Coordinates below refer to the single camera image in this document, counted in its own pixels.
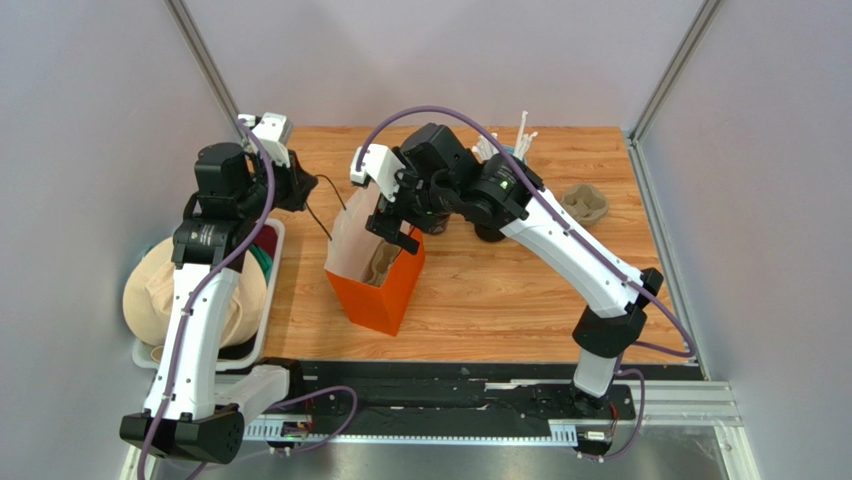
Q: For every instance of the white plastic tray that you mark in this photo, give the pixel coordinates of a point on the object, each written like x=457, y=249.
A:
x=237, y=357

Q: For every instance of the orange paper bag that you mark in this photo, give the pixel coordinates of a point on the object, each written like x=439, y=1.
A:
x=349, y=249

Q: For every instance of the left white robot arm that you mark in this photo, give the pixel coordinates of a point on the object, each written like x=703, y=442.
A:
x=182, y=418

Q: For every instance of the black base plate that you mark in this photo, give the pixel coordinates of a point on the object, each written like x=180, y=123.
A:
x=455, y=399

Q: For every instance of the pulp cup carrier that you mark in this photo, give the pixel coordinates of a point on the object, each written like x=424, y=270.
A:
x=380, y=264
x=585, y=203

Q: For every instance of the light blue straw holder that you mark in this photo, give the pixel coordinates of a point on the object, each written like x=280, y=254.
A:
x=510, y=150

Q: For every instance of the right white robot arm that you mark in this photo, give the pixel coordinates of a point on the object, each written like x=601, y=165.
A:
x=432, y=175

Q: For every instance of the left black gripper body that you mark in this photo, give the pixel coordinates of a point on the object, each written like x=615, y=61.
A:
x=286, y=194

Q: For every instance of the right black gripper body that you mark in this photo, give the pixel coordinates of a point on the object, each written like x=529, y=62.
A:
x=389, y=226

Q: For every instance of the black lid stack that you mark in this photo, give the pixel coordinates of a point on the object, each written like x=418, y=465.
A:
x=488, y=234

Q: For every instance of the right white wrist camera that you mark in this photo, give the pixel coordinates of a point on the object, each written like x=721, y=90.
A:
x=376, y=164

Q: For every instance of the beige hat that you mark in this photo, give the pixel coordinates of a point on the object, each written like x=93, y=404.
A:
x=149, y=292

